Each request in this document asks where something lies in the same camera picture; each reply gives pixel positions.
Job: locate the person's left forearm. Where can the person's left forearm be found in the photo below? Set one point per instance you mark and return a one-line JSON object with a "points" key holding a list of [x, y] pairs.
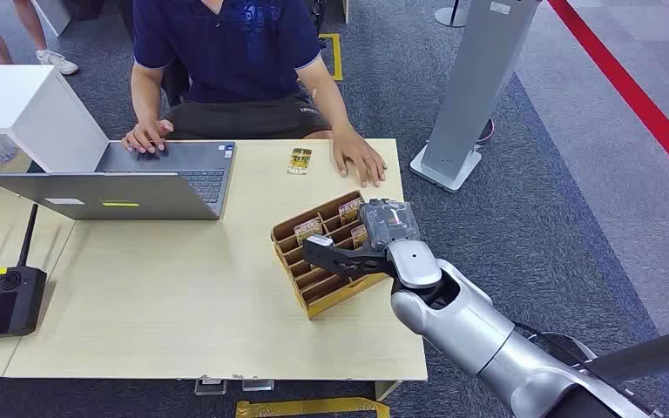
{"points": [[329, 98]]}

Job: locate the yellow floor tape strip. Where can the yellow floor tape strip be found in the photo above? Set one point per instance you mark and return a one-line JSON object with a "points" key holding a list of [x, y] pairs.
{"points": [[311, 408]]}

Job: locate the grey pillar stand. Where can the grey pillar stand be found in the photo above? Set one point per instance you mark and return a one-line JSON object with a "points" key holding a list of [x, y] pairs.
{"points": [[473, 81]]}

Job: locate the person's right forearm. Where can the person's right forearm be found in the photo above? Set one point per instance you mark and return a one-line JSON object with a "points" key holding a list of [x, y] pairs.
{"points": [[145, 95]]}

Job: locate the clear table bracket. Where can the clear table bracket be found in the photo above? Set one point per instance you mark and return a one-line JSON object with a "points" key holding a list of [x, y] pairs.
{"points": [[257, 385], [210, 386]]}

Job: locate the seated person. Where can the seated person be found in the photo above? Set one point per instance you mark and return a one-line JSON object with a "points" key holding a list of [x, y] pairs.
{"points": [[236, 63]]}

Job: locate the white cabinet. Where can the white cabinet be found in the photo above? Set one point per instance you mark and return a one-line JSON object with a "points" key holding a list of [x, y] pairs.
{"points": [[34, 115]]}

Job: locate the person's hand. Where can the person's hand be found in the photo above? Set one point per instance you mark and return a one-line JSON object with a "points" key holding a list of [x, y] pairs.
{"points": [[360, 158], [145, 137]]}

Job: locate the round stanchion base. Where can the round stanchion base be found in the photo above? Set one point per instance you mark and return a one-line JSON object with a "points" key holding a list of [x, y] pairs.
{"points": [[450, 16]]}

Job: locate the yellow green card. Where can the yellow green card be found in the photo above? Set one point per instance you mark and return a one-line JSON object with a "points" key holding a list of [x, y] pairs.
{"points": [[299, 161]]}

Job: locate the white shoe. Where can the white shoe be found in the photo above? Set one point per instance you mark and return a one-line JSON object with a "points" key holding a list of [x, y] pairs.
{"points": [[57, 61]]}

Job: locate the black remote controller with antennas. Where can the black remote controller with antennas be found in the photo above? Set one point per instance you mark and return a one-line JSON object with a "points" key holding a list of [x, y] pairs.
{"points": [[0, 303]]}

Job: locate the red floor stripe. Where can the red floor stripe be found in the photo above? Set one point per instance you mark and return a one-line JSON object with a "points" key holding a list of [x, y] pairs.
{"points": [[634, 92]]}

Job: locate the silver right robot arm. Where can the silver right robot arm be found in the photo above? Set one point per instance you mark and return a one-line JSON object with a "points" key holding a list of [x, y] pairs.
{"points": [[461, 329]]}

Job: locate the wooden card organizer box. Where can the wooden card organizer box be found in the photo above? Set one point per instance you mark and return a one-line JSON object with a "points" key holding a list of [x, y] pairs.
{"points": [[317, 285]]}

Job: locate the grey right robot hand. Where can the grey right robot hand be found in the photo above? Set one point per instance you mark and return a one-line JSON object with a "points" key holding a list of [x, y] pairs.
{"points": [[346, 261]]}

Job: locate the person's left hand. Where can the person's left hand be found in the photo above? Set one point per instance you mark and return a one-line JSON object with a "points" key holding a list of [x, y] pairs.
{"points": [[360, 158]]}

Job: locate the dark grey bar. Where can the dark grey bar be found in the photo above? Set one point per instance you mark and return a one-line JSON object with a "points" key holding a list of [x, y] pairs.
{"points": [[652, 352]]}

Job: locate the yellow floor tape outline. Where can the yellow floor tape outline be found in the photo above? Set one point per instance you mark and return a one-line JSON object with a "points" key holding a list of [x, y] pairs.
{"points": [[337, 55]]}

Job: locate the person's right hand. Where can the person's right hand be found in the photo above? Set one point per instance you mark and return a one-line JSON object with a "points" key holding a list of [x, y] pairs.
{"points": [[145, 137]]}

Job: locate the yellow card in sleeve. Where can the yellow card in sleeve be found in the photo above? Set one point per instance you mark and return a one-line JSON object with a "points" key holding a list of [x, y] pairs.
{"points": [[308, 229], [349, 211], [359, 235]]}

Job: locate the grey laptop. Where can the grey laptop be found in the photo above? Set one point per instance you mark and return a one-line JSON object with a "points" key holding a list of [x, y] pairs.
{"points": [[138, 193]]}

